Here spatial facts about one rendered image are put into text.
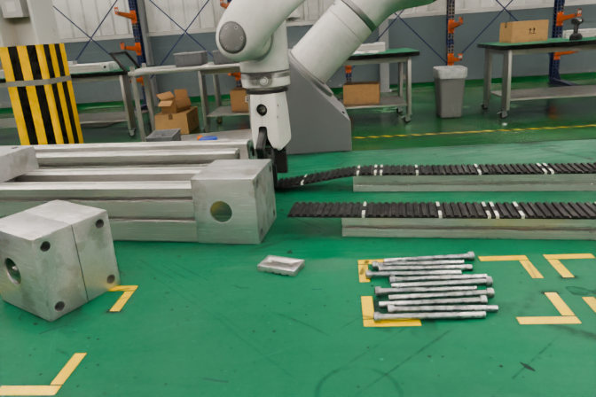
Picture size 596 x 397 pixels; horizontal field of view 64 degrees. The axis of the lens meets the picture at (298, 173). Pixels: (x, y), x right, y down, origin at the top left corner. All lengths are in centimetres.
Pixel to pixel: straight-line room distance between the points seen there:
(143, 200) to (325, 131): 54
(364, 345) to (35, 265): 34
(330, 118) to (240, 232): 52
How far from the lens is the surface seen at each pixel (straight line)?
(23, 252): 58
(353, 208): 68
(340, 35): 120
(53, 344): 55
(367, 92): 557
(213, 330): 50
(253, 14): 73
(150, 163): 92
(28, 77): 401
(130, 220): 74
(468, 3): 856
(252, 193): 64
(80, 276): 59
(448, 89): 570
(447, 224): 66
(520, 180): 86
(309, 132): 113
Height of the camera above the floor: 105
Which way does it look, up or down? 16 degrees down
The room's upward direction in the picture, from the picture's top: 4 degrees counter-clockwise
